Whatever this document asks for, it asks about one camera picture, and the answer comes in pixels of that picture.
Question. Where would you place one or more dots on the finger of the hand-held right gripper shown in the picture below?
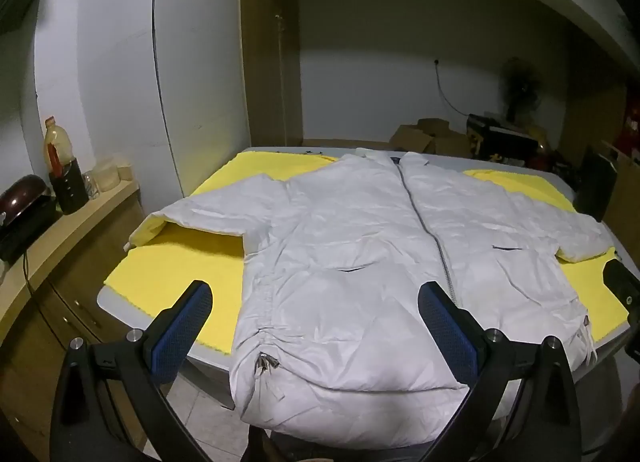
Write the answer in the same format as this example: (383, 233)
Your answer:
(622, 282)

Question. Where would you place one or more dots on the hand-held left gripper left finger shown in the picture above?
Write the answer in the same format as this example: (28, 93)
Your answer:
(185, 327)

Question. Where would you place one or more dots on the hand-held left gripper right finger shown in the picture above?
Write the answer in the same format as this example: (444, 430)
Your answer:
(445, 327)

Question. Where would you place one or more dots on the white puffer jacket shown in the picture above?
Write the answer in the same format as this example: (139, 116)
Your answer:
(350, 222)

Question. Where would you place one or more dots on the yellow blanket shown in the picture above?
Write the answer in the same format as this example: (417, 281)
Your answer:
(200, 252)

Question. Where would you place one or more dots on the black chair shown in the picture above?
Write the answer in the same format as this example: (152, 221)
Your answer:
(595, 187)

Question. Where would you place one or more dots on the wooden side cabinet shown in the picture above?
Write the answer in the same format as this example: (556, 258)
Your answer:
(60, 267)

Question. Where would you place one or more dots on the clear plastic container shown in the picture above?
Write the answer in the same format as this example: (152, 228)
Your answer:
(106, 176)
(125, 173)

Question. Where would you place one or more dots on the small glass jar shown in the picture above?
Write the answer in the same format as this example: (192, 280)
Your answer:
(91, 186)

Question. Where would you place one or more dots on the black utensil holder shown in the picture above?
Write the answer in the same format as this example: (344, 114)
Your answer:
(70, 189)

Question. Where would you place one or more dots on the black cooker base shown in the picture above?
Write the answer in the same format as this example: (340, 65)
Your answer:
(27, 237)

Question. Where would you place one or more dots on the black storage box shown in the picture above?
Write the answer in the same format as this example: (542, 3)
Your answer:
(502, 140)

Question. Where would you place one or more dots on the cardboard box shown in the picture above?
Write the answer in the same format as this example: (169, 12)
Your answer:
(430, 140)

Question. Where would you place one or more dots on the dark red cooking pot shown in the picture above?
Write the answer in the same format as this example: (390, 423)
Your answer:
(22, 197)

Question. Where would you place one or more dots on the standing fan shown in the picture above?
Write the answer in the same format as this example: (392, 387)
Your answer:
(521, 87)

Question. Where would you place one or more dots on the orange liquid plastic bottle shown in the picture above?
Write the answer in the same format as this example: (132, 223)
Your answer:
(56, 147)

